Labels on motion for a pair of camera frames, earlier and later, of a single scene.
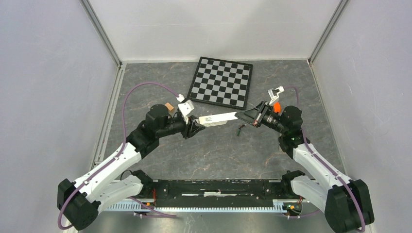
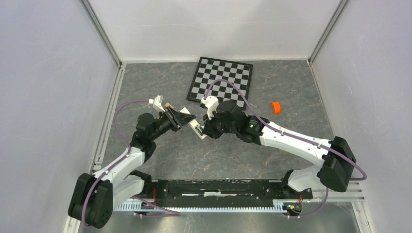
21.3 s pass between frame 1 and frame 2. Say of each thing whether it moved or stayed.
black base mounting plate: stayed
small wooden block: stayed
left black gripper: moved
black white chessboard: stayed
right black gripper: moved
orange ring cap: stayed
